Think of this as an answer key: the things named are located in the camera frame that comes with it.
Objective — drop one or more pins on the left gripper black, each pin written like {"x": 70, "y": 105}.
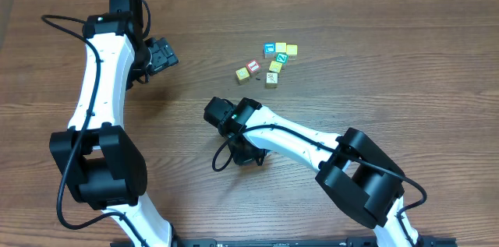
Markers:
{"x": 163, "y": 55}

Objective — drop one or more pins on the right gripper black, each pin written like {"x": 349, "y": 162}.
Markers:
{"x": 243, "y": 155}

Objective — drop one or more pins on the plain picture wooden block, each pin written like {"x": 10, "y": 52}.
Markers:
{"x": 271, "y": 80}

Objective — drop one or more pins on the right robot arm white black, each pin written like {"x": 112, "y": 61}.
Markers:
{"x": 360, "y": 178}

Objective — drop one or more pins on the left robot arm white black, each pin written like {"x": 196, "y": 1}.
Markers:
{"x": 103, "y": 172}

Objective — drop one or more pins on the red I wooden block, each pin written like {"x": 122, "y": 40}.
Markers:
{"x": 253, "y": 67}

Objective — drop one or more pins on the yellow wooden block centre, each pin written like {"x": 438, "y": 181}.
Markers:
{"x": 275, "y": 67}

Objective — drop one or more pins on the green Z wooden block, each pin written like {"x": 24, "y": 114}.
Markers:
{"x": 282, "y": 58}

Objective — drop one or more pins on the blue letter wooden block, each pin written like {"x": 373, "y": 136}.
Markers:
{"x": 269, "y": 50}

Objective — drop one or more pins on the yellow top wooden block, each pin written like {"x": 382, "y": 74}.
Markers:
{"x": 280, "y": 47}

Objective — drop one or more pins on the yellow framed wooden block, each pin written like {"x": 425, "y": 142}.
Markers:
{"x": 292, "y": 51}

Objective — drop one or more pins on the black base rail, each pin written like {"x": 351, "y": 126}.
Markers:
{"x": 428, "y": 241}

